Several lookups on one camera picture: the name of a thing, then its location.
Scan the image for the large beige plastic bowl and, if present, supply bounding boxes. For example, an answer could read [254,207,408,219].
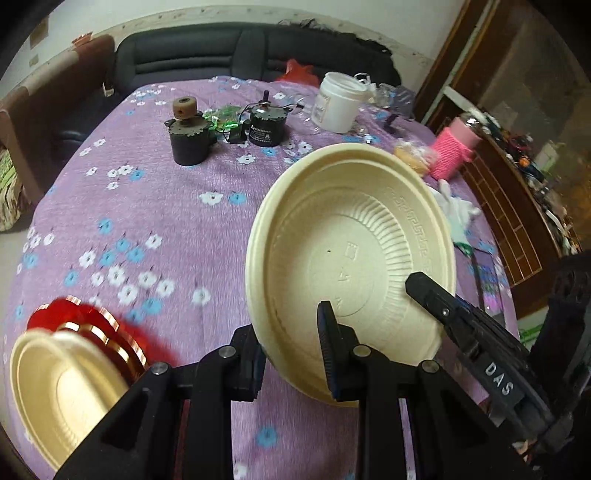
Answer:
[245,143,457,404]

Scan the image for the smartphone with colourful screen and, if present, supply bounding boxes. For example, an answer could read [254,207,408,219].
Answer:
[470,247,506,325]

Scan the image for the red scalloped plate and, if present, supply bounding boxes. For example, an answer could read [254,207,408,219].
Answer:
[27,296,178,385]

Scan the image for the wooden sideboard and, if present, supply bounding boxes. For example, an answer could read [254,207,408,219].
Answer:
[417,1,590,318]

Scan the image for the pink sleeved thermos bottle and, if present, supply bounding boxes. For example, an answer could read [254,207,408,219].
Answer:
[430,111,482,180]

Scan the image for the bag of snacks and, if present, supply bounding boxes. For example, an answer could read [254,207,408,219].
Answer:
[394,140,439,176]

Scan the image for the purple floral tablecloth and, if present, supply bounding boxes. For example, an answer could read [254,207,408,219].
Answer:
[1,76,394,479]

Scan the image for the white plastic jar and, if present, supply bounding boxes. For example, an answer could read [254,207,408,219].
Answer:
[311,71,372,134]

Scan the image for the patterned blanket bed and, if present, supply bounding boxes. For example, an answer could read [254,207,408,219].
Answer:
[0,146,29,232]

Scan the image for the dark cylindrical motor with gear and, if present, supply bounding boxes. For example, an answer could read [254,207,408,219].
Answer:
[164,96,217,167]

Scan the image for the black electric motor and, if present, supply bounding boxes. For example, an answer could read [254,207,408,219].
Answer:
[245,90,296,148]

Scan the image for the red plastic bag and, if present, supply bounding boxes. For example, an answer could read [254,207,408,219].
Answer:
[276,59,320,88]

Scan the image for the green circuit part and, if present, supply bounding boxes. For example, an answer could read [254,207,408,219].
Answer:
[204,105,247,144]

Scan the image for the brown armchair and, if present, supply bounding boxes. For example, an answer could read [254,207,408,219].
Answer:
[1,35,115,204]

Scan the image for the black leather sofa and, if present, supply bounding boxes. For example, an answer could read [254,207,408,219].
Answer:
[52,22,402,154]

